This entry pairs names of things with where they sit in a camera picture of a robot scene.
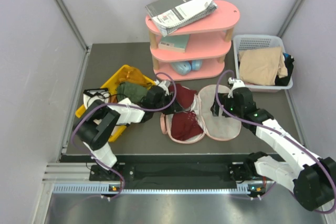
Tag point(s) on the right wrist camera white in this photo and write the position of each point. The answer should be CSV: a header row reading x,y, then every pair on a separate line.
x,y
234,83

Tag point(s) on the grey cable duct rail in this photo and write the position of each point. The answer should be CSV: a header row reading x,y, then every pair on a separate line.
x,y
109,189

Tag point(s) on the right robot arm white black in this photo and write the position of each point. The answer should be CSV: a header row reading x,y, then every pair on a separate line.
x,y
307,176

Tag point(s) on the yellow plastic tray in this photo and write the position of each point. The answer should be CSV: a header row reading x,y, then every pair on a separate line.
x,y
111,85

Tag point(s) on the orange mesh garment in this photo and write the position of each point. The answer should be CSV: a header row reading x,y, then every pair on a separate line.
x,y
134,76

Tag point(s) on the grey plastic basket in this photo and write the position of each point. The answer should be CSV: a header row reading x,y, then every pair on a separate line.
x,y
251,42

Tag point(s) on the maroon red bra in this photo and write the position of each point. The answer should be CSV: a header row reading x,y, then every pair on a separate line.
x,y
185,125

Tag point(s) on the beige folded garment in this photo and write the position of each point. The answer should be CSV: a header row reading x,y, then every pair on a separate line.
x,y
260,66

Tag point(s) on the teal book on shelf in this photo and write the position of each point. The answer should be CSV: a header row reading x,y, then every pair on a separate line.
x,y
176,43

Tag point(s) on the light blue slippers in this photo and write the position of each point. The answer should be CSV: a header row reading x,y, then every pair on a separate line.
x,y
184,67

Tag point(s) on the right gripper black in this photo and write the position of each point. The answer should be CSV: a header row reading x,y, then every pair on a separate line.
x,y
224,100

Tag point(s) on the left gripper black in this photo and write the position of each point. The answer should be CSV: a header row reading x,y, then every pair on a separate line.
x,y
175,108

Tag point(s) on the pink three-tier shelf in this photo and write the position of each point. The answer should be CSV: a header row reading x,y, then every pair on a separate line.
x,y
209,41

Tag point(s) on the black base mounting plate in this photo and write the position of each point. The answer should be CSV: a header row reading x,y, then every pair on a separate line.
x,y
176,171

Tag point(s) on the grey spiral notebook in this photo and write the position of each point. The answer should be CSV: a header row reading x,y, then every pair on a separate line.
x,y
170,15

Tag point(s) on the green garment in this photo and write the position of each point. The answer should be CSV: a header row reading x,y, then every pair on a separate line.
x,y
134,92

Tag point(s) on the black garment in basket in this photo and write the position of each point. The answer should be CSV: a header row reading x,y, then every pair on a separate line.
x,y
285,70

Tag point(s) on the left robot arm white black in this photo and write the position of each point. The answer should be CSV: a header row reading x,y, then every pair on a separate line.
x,y
95,126

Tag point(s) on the floral mesh laundry bag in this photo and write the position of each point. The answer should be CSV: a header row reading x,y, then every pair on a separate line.
x,y
218,128

